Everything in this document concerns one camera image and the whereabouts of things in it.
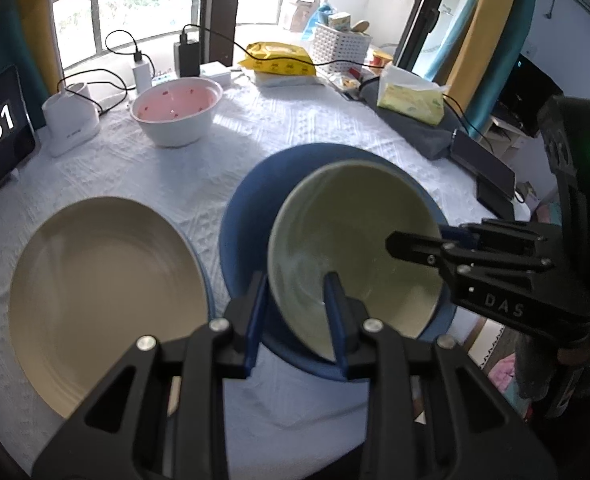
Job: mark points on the yellow curtain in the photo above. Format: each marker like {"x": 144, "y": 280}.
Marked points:
{"x": 37, "y": 25}

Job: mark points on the green and yellow tissue pack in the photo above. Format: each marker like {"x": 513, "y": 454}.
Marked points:
{"x": 410, "y": 100}

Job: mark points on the cream ribbed plate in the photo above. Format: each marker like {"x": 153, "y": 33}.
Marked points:
{"x": 105, "y": 300}

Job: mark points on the white desk lamp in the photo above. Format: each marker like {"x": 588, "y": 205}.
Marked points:
{"x": 70, "y": 120}

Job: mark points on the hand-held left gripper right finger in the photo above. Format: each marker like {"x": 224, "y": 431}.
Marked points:
{"x": 336, "y": 321}

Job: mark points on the yellow snack packet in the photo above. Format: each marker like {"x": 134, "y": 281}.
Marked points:
{"x": 277, "y": 57}

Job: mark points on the black slim device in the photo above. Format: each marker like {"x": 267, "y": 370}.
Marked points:
{"x": 495, "y": 199}

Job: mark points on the black power bank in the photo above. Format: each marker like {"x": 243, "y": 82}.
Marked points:
{"x": 187, "y": 57}

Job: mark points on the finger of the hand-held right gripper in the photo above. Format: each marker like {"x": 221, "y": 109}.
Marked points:
{"x": 510, "y": 236}
{"x": 425, "y": 249}

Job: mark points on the white charger plug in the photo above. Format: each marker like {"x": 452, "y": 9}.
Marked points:
{"x": 142, "y": 74}

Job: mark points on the pale green ceramic bowl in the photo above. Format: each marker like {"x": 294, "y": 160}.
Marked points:
{"x": 355, "y": 225}

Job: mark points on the black monitor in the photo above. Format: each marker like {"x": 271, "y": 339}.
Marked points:
{"x": 525, "y": 90}

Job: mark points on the person's right forearm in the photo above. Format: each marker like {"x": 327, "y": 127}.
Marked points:
{"x": 535, "y": 365}

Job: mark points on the white power strip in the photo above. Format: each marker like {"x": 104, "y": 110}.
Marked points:
{"x": 216, "y": 73}

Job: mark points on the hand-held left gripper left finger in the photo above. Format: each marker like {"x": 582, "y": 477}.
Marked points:
{"x": 254, "y": 321}

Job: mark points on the clear tablet stand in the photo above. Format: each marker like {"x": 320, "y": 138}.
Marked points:
{"x": 12, "y": 176}

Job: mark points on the white bowl with pink inside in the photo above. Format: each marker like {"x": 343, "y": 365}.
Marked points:
{"x": 177, "y": 110}

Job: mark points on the black flat tablet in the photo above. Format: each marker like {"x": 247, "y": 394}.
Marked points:
{"x": 482, "y": 160}

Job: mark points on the white woven basket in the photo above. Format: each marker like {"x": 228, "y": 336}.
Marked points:
{"x": 340, "y": 45}

